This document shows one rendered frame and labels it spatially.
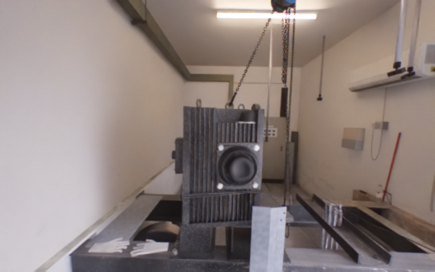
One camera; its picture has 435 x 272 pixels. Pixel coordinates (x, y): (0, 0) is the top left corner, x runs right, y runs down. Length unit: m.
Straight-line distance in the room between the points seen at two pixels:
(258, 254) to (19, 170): 1.30
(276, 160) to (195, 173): 3.50
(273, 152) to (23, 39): 4.11
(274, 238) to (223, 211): 0.33
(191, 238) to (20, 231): 0.86
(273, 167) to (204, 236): 3.39
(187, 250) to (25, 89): 1.26
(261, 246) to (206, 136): 0.70
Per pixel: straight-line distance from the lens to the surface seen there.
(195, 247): 1.33
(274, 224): 1.11
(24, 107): 1.26
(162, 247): 1.41
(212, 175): 1.06
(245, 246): 1.41
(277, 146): 4.36
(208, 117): 1.00
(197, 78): 4.41
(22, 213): 1.32
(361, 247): 1.76
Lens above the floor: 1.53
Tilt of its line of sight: 5 degrees down
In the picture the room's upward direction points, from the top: 1 degrees clockwise
